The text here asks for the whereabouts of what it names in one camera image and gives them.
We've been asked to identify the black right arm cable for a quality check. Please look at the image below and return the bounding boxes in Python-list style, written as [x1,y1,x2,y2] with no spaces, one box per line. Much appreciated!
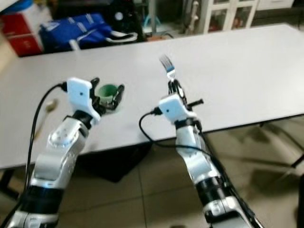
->
[139,109,219,162]

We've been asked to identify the small red cardboard box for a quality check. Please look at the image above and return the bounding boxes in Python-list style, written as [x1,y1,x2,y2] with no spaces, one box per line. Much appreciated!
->
[1,13,39,38]

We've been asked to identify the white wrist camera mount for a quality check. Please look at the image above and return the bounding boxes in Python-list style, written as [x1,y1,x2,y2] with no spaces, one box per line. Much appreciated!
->
[66,77,100,125]
[159,94,194,125]

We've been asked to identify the green ceramic mug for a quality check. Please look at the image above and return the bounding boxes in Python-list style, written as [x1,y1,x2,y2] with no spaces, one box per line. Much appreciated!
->
[95,83,119,110]

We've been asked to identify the blue fabric bag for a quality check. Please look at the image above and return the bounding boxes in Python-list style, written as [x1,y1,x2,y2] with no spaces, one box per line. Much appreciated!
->
[39,13,114,52]

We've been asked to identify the silver metal fork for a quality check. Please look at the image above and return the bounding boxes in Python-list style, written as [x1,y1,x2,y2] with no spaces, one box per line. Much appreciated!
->
[159,53,177,85]

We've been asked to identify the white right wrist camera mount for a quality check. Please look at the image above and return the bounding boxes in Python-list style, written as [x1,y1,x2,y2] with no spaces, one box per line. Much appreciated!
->
[159,94,194,125]

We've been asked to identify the white glass door cabinet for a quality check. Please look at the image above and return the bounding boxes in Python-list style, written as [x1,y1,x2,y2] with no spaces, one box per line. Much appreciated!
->
[180,0,304,34]

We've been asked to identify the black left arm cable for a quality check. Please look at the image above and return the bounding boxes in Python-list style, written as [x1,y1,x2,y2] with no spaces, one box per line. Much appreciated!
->
[28,82,68,186]

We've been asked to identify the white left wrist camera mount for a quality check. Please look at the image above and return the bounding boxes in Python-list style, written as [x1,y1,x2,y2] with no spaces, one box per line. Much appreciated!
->
[66,77,100,125]

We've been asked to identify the black appliance with round dial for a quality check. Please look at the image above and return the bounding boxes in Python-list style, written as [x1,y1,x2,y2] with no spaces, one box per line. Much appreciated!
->
[108,0,145,33]

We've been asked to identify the black and white shoe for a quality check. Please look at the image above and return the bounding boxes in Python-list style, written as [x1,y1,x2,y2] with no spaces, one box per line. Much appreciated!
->
[105,30,141,44]

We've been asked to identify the black box under table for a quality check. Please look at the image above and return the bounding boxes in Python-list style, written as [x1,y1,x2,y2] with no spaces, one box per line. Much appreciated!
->
[76,142,153,184]

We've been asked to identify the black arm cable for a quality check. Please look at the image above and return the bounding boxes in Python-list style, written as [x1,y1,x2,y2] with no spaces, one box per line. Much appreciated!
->
[28,82,68,186]
[139,109,219,162]

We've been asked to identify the golden metal spoon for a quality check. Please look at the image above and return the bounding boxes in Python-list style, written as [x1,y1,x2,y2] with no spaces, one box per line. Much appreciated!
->
[34,98,59,141]

